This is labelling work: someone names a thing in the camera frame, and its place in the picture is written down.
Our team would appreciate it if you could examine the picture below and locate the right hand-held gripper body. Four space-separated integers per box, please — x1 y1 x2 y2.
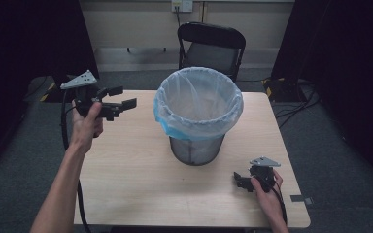
248 156 282 194

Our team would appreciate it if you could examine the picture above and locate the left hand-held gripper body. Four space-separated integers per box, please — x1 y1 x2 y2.
59 69 113 122

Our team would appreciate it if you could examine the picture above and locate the black mesh trash can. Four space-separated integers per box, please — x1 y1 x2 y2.
169 134 226 167

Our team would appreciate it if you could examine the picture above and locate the translucent blue bin liner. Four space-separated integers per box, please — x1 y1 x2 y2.
153 66 245 142

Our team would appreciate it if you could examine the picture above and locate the person's right hand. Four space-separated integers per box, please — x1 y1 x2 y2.
250 169 285 218

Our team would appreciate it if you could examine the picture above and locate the person's left hand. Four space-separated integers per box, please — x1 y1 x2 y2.
69 101 105 153

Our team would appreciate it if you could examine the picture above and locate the grey tape strip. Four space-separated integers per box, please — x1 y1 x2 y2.
289 194 314 206

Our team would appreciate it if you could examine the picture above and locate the dark curtain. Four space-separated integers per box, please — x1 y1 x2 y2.
269 0 373 192
0 0 101 171

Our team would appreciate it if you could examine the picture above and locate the black folding chair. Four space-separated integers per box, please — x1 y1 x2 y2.
176 21 247 83

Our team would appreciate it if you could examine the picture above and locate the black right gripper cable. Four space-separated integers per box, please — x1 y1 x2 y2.
271 187 288 227

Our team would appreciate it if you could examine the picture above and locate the bundle of black floor cables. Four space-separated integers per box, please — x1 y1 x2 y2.
273 81 322 129

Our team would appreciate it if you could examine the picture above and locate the black power cable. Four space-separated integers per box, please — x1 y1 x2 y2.
174 6 183 27

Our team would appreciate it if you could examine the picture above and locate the white wall socket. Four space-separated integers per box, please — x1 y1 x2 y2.
171 0 194 14

